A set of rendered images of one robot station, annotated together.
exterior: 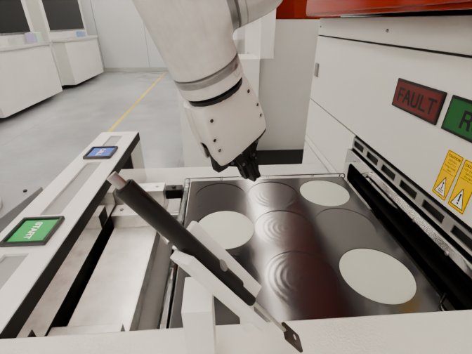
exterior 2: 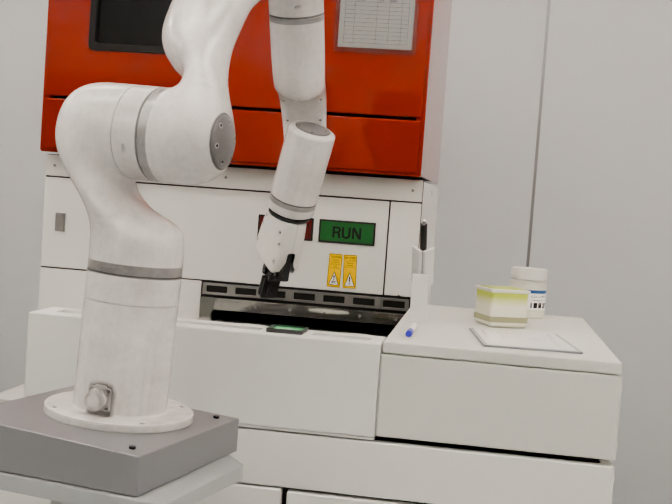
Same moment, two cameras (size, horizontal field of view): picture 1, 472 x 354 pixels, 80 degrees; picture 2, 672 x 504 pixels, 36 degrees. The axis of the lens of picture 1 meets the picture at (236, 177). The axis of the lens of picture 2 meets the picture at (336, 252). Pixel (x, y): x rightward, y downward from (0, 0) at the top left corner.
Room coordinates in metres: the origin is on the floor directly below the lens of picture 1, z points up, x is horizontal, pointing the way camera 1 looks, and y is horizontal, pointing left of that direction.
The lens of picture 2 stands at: (-0.09, 1.83, 1.17)
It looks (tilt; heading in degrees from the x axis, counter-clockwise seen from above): 3 degrees down; 282
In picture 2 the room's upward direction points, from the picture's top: 4 degrees clockwise
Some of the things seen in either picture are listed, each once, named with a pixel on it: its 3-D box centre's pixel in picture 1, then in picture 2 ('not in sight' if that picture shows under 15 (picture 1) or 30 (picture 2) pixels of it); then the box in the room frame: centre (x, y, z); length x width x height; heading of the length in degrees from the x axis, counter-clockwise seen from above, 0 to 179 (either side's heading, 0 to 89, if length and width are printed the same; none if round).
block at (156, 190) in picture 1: (145, 192); not in sight; (0.51, 0.19, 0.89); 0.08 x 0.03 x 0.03; 94
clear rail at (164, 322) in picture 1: (178, 234); not in sight; (0.37, 0.10, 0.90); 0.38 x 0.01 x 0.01; 4
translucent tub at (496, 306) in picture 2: not in sight; (501, 306); (-0.01, -0.05, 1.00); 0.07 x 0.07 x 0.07; 28
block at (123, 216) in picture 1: (136, 215); not in sight; (0.43, 0.18, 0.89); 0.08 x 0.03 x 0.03; 94
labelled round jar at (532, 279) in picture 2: not in sight; (527, 292); (-0.05, -0.25, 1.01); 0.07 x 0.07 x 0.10
